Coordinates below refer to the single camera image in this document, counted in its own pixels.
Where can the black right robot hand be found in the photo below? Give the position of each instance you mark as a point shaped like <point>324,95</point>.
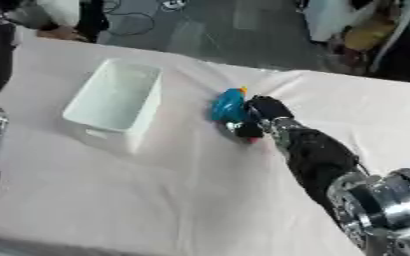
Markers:
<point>267,107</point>

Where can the blue toy with orange tip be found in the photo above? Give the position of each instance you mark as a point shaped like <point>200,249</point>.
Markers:
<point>228,105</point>

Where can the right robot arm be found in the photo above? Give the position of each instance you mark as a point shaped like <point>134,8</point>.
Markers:
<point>319,156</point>

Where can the white plastic box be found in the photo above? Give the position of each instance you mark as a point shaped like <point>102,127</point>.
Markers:
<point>116,100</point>

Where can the yellow bag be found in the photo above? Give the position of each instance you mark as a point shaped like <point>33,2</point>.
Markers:
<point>369,35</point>

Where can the white power strip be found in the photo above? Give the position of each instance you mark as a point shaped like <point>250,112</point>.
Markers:
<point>173,3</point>

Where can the person's hand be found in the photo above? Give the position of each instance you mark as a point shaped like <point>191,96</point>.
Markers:
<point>62,32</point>

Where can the person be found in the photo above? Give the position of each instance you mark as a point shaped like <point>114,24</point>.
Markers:
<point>57,11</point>

